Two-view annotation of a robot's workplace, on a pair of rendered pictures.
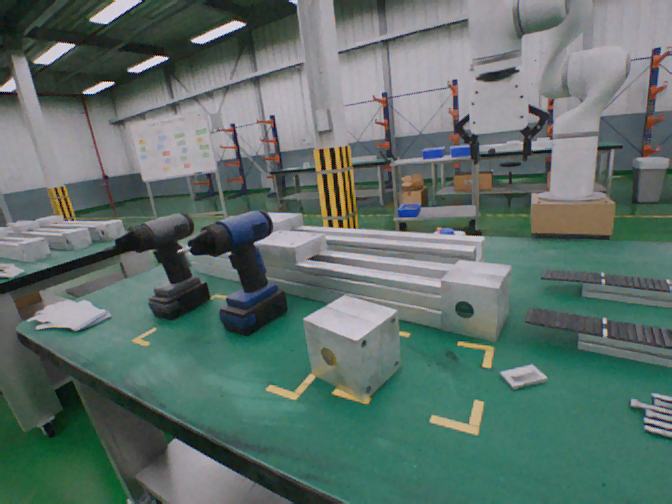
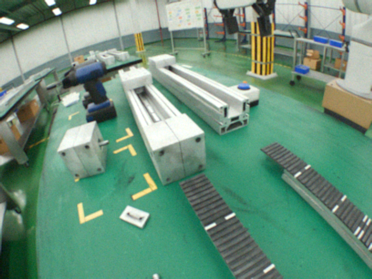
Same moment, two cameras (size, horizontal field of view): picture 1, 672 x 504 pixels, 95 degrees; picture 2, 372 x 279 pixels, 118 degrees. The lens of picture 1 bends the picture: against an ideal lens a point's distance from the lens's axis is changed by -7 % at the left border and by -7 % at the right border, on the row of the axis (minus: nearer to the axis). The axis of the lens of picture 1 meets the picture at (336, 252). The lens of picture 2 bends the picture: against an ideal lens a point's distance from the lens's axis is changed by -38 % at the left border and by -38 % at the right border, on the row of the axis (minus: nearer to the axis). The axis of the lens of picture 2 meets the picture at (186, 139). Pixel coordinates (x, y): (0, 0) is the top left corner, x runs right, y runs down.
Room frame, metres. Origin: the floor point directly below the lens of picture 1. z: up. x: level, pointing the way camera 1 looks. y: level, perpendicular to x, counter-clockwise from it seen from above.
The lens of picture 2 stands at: (0.27, -0.41, 1.06)
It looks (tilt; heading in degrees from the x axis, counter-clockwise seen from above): 36 degrees down; 32
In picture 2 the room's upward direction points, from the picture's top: 8 degrees counter-clockwise
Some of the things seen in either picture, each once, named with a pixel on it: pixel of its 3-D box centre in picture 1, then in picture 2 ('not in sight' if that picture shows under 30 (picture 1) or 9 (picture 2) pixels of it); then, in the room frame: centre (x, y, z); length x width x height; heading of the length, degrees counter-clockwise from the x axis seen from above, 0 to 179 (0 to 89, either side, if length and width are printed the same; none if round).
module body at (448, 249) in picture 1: (336, 246); (179, 80); (0.93, 0.00, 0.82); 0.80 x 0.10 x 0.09; 51
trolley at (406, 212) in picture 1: (431, 190); (316, 61); (3.73, -1.16, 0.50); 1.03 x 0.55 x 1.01; 70
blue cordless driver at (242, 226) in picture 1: (235, 276); (87, 96); (0.60, 0.20, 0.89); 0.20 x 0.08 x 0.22; 144
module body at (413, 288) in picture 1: (291, 269); (138, 92); (0.79, 0.12, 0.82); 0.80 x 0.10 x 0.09; 51
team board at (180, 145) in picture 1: (180, 175); (186, 28); (5.91, 2.51, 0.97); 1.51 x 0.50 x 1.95; 78
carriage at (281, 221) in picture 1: (274, 226); (161, 62); (1.09, 0.19, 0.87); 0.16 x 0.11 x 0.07; 51
